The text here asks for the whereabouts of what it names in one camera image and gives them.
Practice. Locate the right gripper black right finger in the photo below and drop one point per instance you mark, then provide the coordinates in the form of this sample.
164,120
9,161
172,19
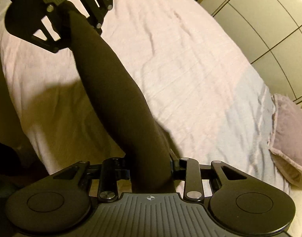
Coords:
188,170

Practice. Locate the white wardrobe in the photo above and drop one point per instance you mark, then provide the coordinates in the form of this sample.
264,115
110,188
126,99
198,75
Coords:
269,33

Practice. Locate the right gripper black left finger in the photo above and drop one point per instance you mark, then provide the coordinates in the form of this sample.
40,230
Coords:
113,170

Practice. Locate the pink and grey bedspread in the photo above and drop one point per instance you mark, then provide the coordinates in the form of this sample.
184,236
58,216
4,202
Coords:
197,82

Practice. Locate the brown velvet pillow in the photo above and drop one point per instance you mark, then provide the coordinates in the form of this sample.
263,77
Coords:
292,175

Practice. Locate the dark brown sweater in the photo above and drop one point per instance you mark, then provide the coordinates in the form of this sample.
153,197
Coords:
120,106

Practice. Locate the lilac velvet pillow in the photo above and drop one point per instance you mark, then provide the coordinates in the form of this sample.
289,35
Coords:
286,141

